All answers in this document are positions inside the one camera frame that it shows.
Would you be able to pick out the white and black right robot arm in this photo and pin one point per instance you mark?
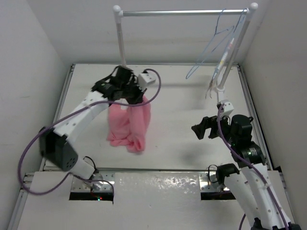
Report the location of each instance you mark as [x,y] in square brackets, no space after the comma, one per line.
[247,179]

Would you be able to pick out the white front cover panel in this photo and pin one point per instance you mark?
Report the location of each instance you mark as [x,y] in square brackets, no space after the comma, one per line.
[142,201]

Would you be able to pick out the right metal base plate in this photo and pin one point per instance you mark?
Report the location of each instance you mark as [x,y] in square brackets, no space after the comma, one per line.
[208,183]

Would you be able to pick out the pink t shirt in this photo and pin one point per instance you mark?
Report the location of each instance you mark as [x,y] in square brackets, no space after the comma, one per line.
[128,127]

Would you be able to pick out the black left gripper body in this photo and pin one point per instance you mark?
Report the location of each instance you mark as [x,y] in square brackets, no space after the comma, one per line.
[132,92]

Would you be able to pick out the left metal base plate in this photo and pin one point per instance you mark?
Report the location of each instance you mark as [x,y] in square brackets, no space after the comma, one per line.
[103,187]

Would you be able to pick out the metal base plate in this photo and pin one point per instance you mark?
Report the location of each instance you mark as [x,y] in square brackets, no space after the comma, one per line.
[103,187]
[208,183]

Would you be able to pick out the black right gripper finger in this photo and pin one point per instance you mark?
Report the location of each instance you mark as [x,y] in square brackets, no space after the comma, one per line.
[213,133]
[199,130]

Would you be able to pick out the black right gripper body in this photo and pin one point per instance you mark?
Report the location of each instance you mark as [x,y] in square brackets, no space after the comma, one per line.
[211,121]

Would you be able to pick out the white clothes rack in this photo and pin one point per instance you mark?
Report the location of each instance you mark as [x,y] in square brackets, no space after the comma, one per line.
[196,37]

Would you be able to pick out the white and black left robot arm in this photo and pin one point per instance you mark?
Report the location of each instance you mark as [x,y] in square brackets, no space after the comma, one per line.
[56,143]

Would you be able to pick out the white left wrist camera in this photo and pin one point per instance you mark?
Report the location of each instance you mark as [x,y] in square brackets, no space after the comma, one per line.
[145,79]

